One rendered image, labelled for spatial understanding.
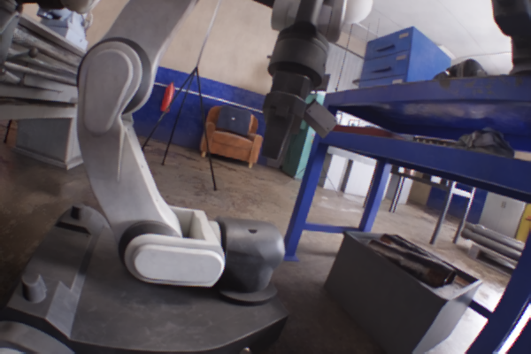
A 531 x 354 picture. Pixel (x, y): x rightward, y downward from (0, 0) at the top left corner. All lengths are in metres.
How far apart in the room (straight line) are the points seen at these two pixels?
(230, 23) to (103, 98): 4.70
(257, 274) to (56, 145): 1.71
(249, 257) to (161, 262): 0.20
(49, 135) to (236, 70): 3.66
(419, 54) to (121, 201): 1.23
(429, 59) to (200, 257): 1.22
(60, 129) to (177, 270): 1.61
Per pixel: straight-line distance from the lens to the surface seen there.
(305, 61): 0.36
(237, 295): 0.62
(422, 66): 1.23
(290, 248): 1.30
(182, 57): 4.79
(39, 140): 2.09
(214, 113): 4.38
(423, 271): 0.90
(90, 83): 0.43
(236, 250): 0.55
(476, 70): 0.93
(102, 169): 0.48
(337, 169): 4.17
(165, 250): 0.48
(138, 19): 0.49
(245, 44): 4.95
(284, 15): 0.43
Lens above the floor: 0.57
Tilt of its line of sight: 4 degrees down
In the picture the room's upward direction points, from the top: 15 degrees clockwise
